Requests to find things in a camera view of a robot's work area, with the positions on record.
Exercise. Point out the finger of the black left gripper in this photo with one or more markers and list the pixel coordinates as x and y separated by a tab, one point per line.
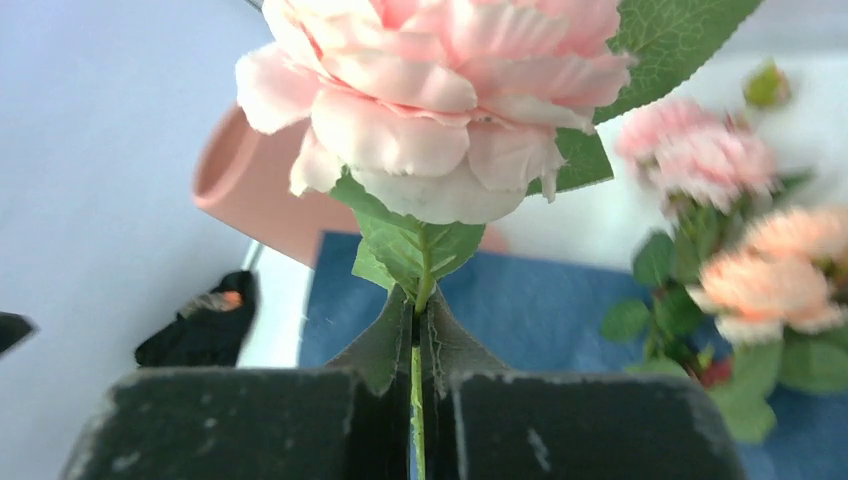
15	328

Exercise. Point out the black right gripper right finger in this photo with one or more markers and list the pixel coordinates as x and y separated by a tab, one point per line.
483	420

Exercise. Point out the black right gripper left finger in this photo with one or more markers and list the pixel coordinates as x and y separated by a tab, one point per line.
348	419

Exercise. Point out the pink cylindrical vase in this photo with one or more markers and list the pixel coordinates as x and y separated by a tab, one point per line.
242	180

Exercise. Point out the pink artificial flower bunch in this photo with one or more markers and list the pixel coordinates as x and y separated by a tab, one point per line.
746	295

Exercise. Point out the single pink flower stem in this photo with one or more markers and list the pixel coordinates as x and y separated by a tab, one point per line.
431	119

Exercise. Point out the black cloth pile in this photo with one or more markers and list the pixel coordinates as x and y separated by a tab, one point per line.
209	330

